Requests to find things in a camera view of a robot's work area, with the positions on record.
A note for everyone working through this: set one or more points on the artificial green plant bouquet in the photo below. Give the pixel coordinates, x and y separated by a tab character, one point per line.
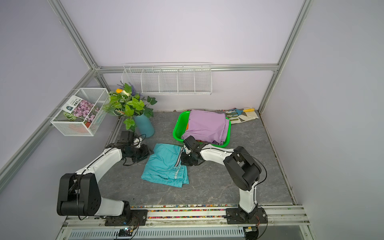
126	102

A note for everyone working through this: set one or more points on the teal pants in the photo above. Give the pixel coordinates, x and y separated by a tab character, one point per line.
165	167

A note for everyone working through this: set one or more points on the purple pants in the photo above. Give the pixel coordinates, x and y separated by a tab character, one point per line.
207	126

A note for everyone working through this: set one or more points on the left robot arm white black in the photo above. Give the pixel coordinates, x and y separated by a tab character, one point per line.
79	193

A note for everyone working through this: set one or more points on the white wire wall shelf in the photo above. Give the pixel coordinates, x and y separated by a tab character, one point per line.
188	78

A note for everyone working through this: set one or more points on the blue yellow garden tool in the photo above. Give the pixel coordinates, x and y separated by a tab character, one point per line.
240	112

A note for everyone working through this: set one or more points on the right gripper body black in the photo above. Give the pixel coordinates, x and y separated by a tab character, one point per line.
187	158

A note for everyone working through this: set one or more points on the flower seed packet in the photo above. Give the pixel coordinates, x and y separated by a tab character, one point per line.
78	109

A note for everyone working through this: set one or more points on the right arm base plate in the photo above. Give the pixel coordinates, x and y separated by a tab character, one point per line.
239	216

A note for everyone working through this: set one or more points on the teal vase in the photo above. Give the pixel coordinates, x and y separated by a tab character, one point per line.
144	125

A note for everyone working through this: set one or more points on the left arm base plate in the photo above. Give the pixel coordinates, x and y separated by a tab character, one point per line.
135	218

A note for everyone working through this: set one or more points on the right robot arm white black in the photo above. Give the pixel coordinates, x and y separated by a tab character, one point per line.
243	168

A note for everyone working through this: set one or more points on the white wire side basket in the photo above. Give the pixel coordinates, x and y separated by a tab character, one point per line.
98	97

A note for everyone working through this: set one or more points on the green plastic basket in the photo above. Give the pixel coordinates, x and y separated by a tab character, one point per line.
180	128

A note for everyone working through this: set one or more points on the small green circuit board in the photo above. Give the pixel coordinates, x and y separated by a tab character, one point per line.
125	233

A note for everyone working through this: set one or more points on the aluminium rail front frame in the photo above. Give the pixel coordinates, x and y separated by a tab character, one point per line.
181	222

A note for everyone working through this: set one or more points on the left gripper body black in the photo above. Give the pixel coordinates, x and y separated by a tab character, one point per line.
138	153

